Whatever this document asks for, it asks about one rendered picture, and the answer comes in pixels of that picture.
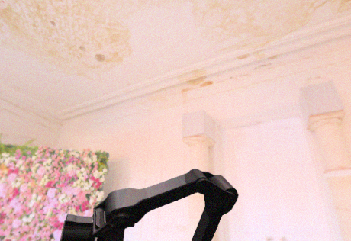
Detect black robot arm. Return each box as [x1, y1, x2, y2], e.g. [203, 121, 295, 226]
[60, 169, 239, 241]

